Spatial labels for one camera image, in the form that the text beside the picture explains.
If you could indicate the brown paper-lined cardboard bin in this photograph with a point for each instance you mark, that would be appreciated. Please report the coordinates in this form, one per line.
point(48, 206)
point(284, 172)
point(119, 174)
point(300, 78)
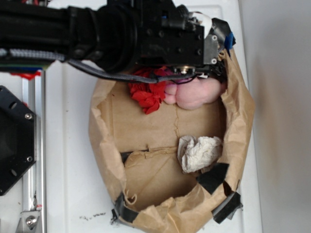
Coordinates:
point(137, 153)

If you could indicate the pink plush bunny toy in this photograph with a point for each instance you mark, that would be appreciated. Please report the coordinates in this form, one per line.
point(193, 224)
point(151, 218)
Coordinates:
point(194, 94)

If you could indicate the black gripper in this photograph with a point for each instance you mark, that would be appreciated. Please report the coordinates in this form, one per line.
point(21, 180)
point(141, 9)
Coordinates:
point(187, 42)

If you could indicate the metal corner bracket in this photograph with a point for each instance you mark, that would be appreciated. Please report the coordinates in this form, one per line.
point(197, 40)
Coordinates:
point(29, 222)

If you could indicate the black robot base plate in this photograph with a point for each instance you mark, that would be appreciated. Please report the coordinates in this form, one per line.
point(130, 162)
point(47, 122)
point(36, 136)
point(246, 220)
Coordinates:
point(17, 139)

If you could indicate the red crumpled paper ball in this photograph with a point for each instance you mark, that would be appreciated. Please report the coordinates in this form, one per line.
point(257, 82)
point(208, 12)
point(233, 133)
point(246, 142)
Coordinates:
point(149, 95)

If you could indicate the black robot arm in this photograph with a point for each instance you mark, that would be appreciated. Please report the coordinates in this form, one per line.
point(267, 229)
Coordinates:
point(106, 42)

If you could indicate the aluminium extrusion rail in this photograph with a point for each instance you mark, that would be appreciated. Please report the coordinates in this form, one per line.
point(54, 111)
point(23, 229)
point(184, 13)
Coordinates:
point(33, 181)

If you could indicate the white crumpled paper ball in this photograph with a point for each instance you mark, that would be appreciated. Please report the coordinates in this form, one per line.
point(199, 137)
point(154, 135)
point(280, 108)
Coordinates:
point(198, 154)

